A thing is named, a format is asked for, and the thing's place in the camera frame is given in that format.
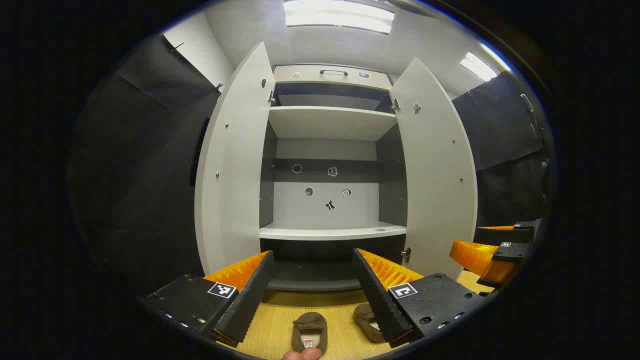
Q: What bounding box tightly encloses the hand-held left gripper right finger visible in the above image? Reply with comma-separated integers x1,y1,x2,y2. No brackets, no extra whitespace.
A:
352,248,488,349

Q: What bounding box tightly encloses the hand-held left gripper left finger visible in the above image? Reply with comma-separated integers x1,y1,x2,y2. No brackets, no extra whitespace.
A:
145,250,276,348

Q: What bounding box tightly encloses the brown fuzzy shoe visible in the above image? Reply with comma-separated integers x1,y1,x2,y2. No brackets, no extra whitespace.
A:
353,303,386,343
291,312,329,355

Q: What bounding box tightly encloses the grey shoe cabinet door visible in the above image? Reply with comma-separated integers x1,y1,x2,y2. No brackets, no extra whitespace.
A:
389,57,478,281
194,41,277,276

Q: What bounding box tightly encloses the grey shoe cabinet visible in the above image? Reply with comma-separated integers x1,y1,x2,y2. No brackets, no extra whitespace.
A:
258,63,408,292

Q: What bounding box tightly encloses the black backdrop cloth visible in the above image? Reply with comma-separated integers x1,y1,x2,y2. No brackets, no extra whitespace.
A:
452,72,551,228
70,35,223,296

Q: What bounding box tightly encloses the ceiling light panel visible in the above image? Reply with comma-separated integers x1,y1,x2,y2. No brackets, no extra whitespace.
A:
283,0,396,35
460,51,501,82

